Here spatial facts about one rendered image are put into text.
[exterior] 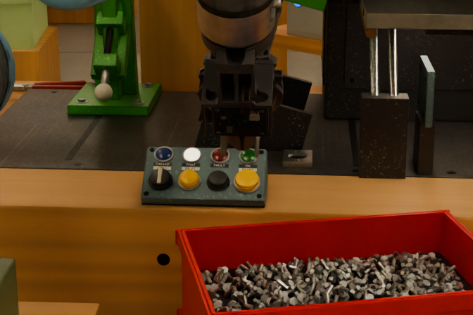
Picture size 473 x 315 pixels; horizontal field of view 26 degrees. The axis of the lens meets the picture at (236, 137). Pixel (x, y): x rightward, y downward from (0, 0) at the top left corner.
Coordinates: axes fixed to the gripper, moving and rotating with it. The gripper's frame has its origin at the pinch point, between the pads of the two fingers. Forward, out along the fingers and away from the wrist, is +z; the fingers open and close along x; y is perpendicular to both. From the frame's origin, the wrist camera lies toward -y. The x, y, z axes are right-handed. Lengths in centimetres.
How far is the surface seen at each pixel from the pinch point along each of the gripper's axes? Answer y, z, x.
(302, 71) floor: -320, 336, 11
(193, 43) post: -51, 38, -12
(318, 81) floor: -301, 323, 20
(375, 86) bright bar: -16.0, 8.7, 16.2
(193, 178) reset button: 0.0, 8.2, -6.0
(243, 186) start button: 1.0, 8.3, -0.1
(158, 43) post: -51, 38, -18
